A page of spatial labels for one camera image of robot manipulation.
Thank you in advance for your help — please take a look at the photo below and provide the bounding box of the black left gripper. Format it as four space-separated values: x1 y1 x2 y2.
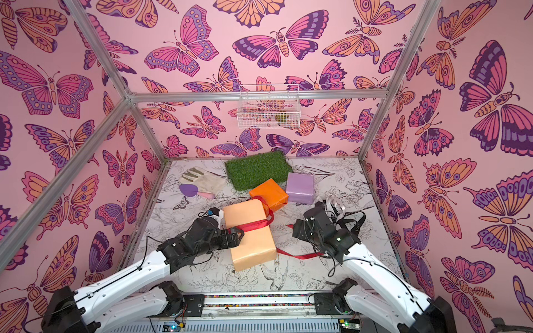
195 227 246 258

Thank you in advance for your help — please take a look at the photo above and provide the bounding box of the white satin ribbon bow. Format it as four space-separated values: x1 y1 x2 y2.
325 195 346 221

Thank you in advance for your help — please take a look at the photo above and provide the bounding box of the lilac gift box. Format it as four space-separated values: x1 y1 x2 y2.
285 173 315 205

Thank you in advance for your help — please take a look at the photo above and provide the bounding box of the orange gift box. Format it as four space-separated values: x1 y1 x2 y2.
249 179 289 212

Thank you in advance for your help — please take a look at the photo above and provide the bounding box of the large tan gift box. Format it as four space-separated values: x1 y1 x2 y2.
223 198 278 273

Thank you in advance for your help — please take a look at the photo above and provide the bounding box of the red ribbon bow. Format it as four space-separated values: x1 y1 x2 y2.
226 195 325 261

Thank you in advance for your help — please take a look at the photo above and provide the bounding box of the black lettered ribbon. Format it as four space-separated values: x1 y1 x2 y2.
337 211 366 235

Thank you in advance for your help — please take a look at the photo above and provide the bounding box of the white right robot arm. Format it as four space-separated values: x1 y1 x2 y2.
291 202 457 332

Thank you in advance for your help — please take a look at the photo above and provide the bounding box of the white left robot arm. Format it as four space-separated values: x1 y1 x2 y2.
40 216 244 332

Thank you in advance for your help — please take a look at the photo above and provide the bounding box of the purple pink hand trowel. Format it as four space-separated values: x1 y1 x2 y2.
179 184 215 200

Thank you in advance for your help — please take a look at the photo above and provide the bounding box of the beige gardening glove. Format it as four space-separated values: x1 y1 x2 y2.
179 167 228 195

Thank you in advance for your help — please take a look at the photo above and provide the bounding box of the green artificial grass mat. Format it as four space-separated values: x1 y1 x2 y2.
225 151 293 191

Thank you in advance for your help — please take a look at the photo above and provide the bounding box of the green item in basket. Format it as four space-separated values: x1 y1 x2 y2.
275 111 290 126

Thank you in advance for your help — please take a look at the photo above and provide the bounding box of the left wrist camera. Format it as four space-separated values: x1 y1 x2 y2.
207 208 223 228

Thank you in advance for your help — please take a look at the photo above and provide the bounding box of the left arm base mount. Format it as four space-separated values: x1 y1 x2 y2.
151 294 205 319

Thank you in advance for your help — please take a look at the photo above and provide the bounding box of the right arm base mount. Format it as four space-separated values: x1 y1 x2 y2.
312 278 358 316

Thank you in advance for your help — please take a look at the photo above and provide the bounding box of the aluminium front rail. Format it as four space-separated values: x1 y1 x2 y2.
103 291 374 332

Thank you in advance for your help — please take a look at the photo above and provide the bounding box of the white wire basket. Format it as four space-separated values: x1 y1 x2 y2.
235 84 301 130

